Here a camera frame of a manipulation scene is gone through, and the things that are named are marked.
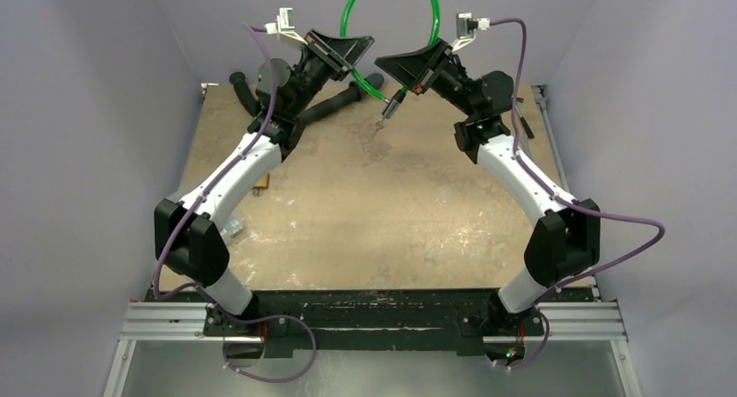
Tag black corrugated drain hose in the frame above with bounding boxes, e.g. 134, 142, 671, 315
228, 71, 386, 128

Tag cable lock keys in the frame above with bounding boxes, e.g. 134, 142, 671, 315
371, 117, 386, 137

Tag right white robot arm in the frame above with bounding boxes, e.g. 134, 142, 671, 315
375, 40, 601, 334

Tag purple cable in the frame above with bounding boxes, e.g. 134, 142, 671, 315
151, 23, 318, 384
488, 17, 667, 373

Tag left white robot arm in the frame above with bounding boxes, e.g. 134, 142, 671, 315
152, 30, 375, 335

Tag large brass padlock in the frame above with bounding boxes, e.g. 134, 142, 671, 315
252, 174, 270, 190

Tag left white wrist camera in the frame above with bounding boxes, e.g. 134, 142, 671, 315
263, 7, 307, 48

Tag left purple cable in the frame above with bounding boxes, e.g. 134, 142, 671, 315
151, 23, 318, 384

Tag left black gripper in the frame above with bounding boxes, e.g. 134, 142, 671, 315
289, 30, 375, 119

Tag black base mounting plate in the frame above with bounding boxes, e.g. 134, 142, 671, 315
143, 288, 595, 360

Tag green cable lock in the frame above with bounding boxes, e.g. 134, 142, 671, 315
338, 0, 442, 122

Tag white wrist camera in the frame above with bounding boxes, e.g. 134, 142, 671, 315
450, 12, 491, 54
263, 7, 307, 48

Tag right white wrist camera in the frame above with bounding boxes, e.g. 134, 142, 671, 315
450, 12, 491, 54

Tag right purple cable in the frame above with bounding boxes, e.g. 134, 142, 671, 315
488, 17, 667, 373

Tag clear plastic box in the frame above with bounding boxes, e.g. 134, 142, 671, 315
221, 213, 244, 240

